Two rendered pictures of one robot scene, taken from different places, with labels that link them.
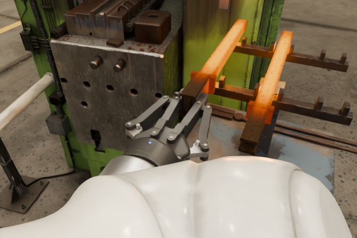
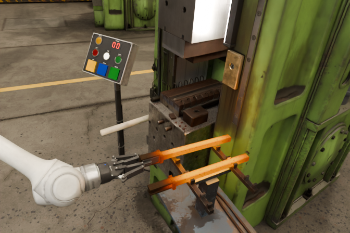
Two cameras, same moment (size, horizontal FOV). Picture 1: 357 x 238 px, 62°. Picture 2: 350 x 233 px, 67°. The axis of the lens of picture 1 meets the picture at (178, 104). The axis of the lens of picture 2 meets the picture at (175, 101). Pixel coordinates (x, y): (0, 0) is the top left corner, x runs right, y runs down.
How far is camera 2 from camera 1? 74 cm
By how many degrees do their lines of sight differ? 31
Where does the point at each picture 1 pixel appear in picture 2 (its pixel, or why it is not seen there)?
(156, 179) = (59, 163)
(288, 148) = (219, 221)
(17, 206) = not seen: hidden behind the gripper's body
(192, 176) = (63, 166)
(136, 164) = (92, 167)
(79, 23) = (164, 99)
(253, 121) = (160, 183)
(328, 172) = not seen: outside the picture
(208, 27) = (226, 129)
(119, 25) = (178, 108)
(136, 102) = not seen: hidden behind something
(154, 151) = (103, 167)
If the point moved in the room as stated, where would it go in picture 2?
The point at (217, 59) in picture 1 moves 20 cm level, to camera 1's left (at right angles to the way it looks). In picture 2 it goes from (178, 150) to (144, 129)
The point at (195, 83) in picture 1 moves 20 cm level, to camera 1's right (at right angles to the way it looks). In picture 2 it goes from (149, 155) to (190, 181)
